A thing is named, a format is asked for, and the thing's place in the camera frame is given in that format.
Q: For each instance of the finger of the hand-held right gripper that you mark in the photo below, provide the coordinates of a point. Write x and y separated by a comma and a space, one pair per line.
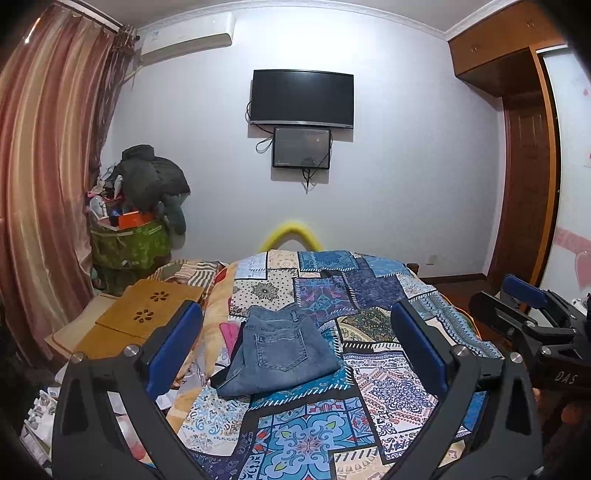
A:
503, 316
526, 290

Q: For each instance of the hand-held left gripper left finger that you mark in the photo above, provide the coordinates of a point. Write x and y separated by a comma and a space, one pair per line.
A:
178, 342

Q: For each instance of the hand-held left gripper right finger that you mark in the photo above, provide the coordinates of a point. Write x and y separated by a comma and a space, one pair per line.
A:
419, 344

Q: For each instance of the blue denim jeans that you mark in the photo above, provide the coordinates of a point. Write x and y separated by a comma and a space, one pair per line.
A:
277, 346

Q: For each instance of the wooden lap desk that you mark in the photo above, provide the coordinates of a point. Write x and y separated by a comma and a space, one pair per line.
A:
138, 318

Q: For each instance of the pink garment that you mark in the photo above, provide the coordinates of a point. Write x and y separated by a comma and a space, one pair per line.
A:
228, 334

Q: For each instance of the striped peach blanket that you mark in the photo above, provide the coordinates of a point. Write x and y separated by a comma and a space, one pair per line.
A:
189, 272

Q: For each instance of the green patterned storage bag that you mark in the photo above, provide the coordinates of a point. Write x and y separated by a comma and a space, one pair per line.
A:
134, 249

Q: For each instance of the beige flat board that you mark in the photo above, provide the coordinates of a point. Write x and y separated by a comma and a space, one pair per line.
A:
69, 332

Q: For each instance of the white wardrobe sliding door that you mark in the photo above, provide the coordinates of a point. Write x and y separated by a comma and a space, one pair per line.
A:
572, 184

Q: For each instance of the grey-green cloth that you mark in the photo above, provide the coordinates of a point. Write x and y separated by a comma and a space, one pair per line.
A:
174, 214

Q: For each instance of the orange box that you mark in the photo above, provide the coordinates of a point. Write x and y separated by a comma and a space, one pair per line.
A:
136, 219

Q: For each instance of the patchwork printed blanket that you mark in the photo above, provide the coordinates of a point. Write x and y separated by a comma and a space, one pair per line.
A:
323, 438

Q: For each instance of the scattered papers pile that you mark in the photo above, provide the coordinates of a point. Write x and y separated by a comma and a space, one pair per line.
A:
39, 424

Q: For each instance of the yellow foam tube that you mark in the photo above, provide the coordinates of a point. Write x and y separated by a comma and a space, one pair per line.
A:
290, 226

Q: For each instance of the pile of dark coats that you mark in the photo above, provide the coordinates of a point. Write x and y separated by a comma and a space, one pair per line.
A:
147, 175

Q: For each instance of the pink striped curtain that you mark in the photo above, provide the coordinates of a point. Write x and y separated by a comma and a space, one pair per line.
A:
46, 184

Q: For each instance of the wooden overhead cabinet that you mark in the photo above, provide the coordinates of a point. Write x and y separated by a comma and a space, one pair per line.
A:
498, 60

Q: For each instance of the white air conditioner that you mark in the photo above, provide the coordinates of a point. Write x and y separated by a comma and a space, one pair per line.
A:
184, 41

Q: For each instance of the white wall outlet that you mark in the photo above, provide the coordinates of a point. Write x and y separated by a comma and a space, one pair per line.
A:
431, 259

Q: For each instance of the small wall monitor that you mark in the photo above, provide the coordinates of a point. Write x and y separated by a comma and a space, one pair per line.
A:
300, 147

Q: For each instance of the black wall television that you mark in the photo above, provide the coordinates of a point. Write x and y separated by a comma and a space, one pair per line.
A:
302, 97

